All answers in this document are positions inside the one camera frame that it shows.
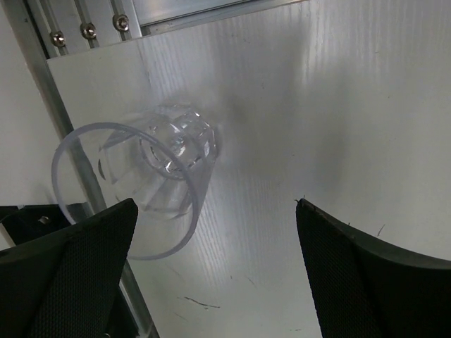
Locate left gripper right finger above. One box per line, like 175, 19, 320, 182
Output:
296, 199, 450, 337

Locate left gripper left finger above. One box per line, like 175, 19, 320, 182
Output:
1, 199, 138, 337

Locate aluminium table frame rail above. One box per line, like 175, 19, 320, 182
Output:
1, 1, 320, 337

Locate clear plastic cup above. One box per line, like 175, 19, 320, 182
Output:
51, 105, 218, 261

